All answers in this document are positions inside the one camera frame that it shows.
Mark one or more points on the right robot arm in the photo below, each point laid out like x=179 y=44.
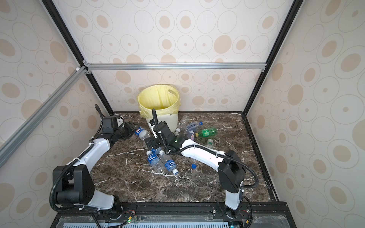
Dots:
x=234 y=175

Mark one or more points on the clear bottle pale green cap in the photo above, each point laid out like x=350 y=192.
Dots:
x=209 y=143

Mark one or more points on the soda water bottle blue cap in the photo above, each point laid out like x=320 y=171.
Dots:
x=193 y=126

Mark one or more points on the clear crushed bottle white cap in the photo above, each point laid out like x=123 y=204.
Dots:
x=181 y=127

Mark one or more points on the black frame post left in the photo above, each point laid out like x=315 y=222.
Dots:
x=61 y=26

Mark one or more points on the clear bottle purple label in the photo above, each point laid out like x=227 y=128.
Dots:
x=191 y=135

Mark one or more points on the pocari bottle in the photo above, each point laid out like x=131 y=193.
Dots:
x=155 y=162
x=168 y=162

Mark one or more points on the white plastic waste bin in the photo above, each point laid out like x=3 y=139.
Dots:
x=170 y=119

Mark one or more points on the horizontal aluminium rail back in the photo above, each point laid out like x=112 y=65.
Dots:
x=176 y=66

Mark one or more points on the green bottle yellow cap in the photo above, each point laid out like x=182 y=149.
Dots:
x=206 y=133

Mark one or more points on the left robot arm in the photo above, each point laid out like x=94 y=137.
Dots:
x=73 y=187

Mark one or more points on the black frame post right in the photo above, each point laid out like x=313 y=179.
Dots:
x=295 y=8

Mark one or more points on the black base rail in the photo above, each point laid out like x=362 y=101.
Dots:
x=182 y=215

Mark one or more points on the aluminium rail left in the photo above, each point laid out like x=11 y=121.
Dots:
x=19 y=136

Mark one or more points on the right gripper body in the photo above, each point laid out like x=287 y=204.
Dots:
x=155 y=142

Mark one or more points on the yellow bin liner bag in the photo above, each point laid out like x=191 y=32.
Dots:
x=165 y=99

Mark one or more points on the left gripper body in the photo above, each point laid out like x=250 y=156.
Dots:
x=126 y=132

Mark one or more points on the black frame post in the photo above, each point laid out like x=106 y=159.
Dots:
x=295 y=8
x=61 y=26

